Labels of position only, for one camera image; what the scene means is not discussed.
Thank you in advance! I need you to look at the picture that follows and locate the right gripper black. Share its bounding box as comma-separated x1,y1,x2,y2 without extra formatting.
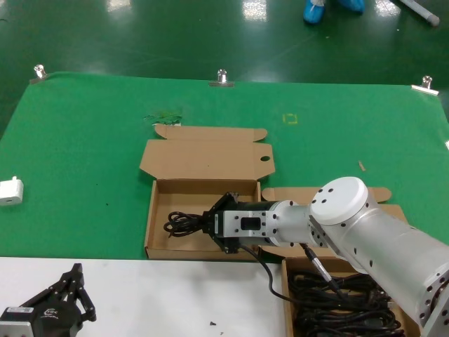
202,191,273,256

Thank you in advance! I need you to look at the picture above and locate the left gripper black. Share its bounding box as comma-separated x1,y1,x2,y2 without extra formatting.
20,263,98,337

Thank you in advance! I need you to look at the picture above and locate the open brown cardboard box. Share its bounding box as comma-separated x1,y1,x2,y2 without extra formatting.
261,187,422,337
139,124,276,261

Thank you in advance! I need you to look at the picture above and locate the white power adapter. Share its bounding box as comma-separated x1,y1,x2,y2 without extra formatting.
0,177,25,207

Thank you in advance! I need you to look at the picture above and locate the silver binder clip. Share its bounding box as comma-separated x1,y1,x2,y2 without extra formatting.
410,75,440,96
209,69,235,88
29,65,49,84

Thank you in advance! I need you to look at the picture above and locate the green table cloth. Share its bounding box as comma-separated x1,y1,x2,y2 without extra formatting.
0,71,449,261

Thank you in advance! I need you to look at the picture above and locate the blue shoe cover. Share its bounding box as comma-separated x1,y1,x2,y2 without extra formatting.
303,0,326,25

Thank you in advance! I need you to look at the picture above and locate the grey metal pole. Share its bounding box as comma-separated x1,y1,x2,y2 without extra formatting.
398,0,441,26

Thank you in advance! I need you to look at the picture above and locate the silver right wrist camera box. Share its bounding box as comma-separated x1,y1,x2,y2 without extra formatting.
222,209,273,242

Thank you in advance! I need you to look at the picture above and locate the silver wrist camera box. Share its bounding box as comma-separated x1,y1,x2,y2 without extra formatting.
222,209,273,242
0,305,35,337

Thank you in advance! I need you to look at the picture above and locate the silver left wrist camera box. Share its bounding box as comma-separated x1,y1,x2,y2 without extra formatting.
0,305,35,337

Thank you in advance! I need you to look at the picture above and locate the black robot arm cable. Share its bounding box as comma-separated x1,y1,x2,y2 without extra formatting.
240,244,355,306

